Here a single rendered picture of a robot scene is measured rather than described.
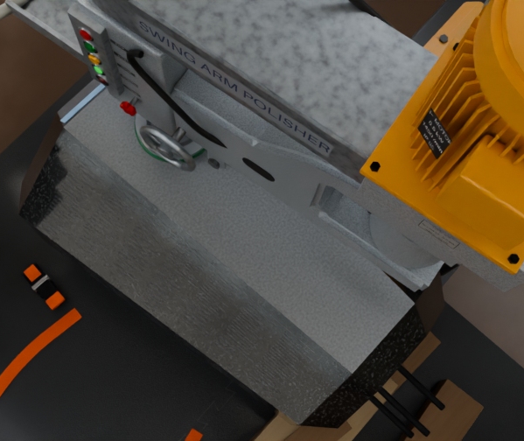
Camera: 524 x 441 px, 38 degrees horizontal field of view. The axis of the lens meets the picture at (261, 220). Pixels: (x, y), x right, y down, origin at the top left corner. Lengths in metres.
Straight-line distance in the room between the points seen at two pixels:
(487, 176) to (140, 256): 1.38
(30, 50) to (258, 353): 1.73
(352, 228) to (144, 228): 0.70
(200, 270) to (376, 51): 0.99
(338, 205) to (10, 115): 1.84
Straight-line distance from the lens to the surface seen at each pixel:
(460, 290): 3.05
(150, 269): 2.18
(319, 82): 1.26
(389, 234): 1.53
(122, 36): 1.48
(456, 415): 2.88
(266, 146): 1.51
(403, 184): 1.20
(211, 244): 2.06
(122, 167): 2.13
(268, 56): 1.27
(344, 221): 1.66
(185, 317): 2.19
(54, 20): 2.06
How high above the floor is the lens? 2.87
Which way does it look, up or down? 75 degrees down
